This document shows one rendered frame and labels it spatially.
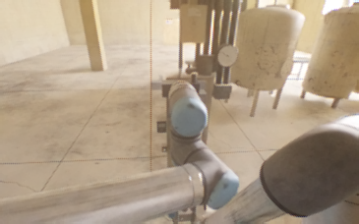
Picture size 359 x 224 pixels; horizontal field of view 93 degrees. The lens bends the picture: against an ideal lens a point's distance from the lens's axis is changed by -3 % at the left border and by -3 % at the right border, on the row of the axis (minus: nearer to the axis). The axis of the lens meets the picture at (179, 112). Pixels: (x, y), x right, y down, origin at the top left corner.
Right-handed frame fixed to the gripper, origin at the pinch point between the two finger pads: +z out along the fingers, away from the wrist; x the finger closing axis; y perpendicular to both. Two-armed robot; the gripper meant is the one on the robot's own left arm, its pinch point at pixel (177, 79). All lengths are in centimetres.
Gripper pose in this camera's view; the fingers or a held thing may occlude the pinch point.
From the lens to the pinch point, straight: 73.5
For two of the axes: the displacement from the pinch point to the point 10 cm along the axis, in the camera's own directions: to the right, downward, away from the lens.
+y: 0.2, -8.9, -4.6
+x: -9.9, 0.3, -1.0
